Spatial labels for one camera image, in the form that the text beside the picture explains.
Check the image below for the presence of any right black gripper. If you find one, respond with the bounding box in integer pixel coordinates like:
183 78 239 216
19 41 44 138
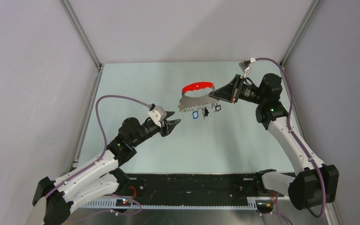
210 74 265 105

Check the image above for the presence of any steel key holder red handle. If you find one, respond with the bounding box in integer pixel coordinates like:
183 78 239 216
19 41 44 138
178 82 219 112

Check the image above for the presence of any black key tag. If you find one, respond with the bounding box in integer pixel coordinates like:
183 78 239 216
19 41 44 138
202 107 210 119

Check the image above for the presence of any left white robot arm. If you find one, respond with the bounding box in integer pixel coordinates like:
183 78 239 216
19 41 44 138
26 111 181 225

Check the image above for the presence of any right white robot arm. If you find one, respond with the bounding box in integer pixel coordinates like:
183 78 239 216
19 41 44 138
209 73 339 210

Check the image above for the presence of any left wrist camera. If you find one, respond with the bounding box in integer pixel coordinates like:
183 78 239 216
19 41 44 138
148 105 167 128

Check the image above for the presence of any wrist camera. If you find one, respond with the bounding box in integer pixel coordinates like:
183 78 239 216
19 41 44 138
148 105 167 128
239 58 256 79

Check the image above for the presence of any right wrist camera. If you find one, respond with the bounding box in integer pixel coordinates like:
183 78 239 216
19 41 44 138
239 58 256 79

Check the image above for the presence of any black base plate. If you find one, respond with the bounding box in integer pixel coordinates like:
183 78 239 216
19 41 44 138
115 173 270 207

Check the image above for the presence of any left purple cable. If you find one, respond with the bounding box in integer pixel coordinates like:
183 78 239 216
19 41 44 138
45 95 154 216

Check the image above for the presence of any purple cable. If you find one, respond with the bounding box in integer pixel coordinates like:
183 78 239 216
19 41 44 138
45 95 154 216
254 58 327 225

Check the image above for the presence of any grey cable duct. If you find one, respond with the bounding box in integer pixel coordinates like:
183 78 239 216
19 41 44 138
80 199 258 210

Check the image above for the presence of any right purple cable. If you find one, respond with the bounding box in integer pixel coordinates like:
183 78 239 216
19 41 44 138
254 58 327 225

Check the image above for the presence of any right aluminium corner post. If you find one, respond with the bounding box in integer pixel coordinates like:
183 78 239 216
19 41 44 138
280 0 322 68

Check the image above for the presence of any aluminium corner post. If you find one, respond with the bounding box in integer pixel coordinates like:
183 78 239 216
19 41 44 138
280 0 322 68
59 0 102 71

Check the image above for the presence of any left aluminium corner post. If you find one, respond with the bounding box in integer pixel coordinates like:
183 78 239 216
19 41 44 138
59 0 102 71

